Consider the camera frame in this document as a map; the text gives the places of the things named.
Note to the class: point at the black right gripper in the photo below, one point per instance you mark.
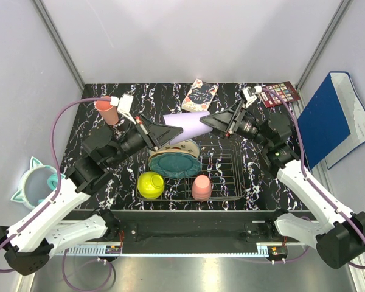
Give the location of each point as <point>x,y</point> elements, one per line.
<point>221,121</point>

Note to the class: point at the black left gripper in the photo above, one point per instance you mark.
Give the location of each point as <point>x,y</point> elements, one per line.
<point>158,135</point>

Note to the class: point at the lilac cup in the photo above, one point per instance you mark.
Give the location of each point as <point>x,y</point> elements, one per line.
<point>190,123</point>

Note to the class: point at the teal scalloped plate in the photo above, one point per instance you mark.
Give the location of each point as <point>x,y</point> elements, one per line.
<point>175,165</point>

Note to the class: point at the pink cup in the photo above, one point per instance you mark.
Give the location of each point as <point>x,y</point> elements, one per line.
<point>107,111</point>
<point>201,188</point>

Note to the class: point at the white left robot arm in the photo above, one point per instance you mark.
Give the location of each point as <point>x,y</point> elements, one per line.
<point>31,242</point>

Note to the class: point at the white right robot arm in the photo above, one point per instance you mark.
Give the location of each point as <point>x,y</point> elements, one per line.
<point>338,234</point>

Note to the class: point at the beige speckled plate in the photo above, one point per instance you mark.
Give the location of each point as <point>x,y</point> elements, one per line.
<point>166,150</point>

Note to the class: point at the floral cover book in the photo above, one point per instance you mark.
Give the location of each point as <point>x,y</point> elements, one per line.
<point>200,96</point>

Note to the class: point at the white plate with strawberries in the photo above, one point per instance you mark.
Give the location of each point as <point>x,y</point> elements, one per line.
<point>188,147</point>

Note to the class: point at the yellow-green bowl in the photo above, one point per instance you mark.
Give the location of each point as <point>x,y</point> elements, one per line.
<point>150,185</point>

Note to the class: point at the dark red booklet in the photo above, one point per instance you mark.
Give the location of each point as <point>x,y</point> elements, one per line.
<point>285,90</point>

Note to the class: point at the teal headphones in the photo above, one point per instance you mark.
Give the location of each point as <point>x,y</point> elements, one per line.
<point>52,181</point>

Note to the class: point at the white cat-ear basket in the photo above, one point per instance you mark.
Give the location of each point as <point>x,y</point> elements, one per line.
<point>32,187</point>

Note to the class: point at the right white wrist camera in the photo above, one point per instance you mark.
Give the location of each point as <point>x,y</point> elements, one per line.
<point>251,94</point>

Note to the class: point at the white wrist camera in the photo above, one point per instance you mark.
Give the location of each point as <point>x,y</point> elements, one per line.
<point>123,104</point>
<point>251,94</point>

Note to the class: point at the grey wire dish rack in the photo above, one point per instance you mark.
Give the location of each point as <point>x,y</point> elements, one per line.
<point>222,162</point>

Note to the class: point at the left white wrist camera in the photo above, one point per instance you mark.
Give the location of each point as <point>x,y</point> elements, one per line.
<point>123,104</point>

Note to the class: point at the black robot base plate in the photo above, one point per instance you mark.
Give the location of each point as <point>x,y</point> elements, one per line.
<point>248,234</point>

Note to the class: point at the blue ring binder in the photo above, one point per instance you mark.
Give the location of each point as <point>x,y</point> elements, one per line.
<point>332,124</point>

